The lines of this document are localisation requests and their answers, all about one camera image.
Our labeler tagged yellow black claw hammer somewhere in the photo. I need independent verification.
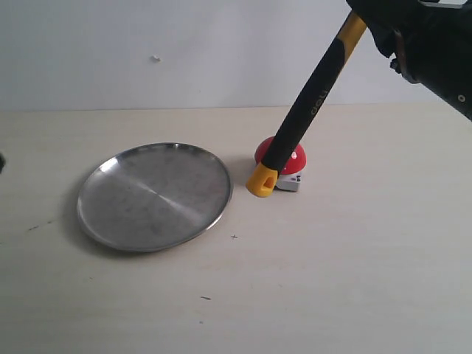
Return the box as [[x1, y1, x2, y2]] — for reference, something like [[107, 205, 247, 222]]
[[246, 11, 367, 198]]

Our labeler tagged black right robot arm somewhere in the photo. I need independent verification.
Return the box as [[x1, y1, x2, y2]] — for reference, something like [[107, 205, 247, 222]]
[[348, 1, 471, 119]]

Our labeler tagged red dome push button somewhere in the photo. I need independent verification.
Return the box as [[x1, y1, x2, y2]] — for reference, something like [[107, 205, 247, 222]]
[[254, 136, 307, 192]]

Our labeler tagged round stainless steel plate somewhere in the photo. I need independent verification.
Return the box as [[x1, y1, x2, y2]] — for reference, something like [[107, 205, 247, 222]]
[[77, 142, 233, 253]]

